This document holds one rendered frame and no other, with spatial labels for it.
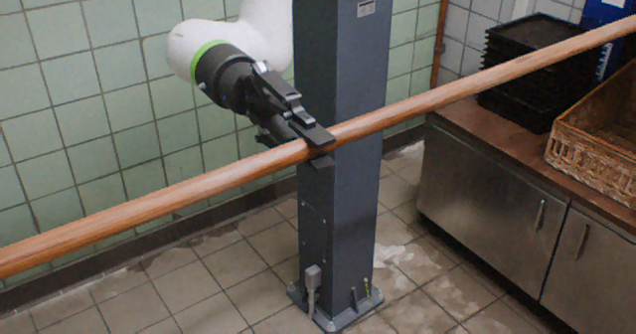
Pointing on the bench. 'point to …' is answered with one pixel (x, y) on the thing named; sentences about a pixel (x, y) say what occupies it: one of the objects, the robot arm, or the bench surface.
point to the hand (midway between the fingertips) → (312, 143)
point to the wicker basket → (586, 145)
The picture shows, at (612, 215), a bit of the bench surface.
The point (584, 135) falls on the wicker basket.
